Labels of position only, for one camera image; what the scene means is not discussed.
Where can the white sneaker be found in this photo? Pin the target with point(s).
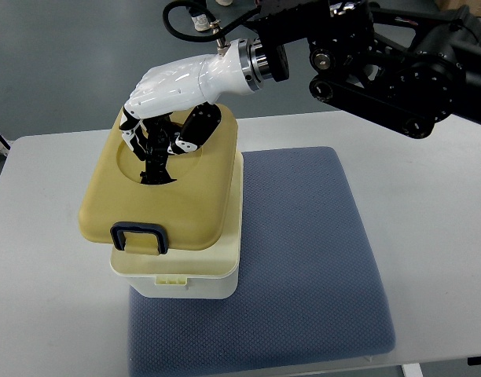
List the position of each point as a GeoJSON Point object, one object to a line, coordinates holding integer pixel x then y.
{"type": "Point", "coordinates": [201, 23]}

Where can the yellow storage box lid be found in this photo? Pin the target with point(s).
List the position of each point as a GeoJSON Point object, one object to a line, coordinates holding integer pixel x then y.
{"type": "Point", "coordinates": [200, 207]}

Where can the white storage box base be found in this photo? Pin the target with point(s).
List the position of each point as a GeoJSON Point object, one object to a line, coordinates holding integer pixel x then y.
{"type": "Point", "coordinates": [211, 273]}

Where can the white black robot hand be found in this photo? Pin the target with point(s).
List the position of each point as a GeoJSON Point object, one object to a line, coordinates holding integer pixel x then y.
{"type": "Point", "coordinates": [194, 82]}

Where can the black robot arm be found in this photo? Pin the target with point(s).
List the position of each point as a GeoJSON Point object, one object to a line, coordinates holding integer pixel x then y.
{"type": "Point", "coordinates": [402, 70]}

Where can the black object bottom right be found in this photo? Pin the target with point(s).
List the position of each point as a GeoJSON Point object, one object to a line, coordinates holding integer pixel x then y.
{"type": "Point", "coordinates": [474, 361]}

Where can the blue-grey textured mat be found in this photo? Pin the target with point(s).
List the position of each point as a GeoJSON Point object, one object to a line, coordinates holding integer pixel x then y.
{"type": "Point", "coordinates": [309, 289]}

